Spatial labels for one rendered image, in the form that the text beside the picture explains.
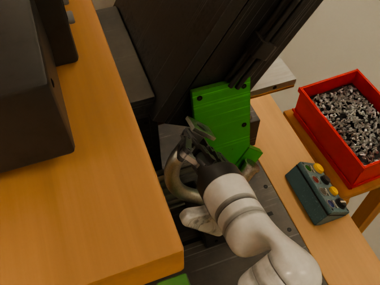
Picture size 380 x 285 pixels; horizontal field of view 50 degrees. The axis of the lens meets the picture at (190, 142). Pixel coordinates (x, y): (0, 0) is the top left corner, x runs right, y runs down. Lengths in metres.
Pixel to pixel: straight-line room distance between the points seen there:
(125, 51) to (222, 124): 0.25
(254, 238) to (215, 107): 0.29
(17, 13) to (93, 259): 0.17
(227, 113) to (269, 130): 0.40
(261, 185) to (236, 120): 0.30
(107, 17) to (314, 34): 2.19
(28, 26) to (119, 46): 0.59
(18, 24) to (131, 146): 0.11
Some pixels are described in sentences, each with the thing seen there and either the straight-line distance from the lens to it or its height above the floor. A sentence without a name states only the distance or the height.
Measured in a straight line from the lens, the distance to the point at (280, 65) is 1.00.
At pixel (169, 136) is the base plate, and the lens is 1.12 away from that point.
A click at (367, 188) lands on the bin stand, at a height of 0.80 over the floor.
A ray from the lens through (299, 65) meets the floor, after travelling 2.72.
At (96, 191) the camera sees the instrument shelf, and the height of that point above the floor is 1.54.
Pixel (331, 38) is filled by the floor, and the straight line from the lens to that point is 2.99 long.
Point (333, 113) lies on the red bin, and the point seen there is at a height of 0.87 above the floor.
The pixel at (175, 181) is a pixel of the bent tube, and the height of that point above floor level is 1.12.
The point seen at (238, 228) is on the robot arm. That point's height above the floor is 1.29.
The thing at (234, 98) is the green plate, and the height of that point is 1.24.
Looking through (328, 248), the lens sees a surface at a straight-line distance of 1.01.
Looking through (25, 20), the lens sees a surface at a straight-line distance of 0.29.
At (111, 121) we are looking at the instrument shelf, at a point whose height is 1.54.
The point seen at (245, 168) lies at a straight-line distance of 0.84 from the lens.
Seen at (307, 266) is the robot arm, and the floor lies 1.33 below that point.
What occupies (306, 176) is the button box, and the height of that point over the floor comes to 0.95.
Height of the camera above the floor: 1.79
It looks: 54 degrees down
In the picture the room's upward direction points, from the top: straight up
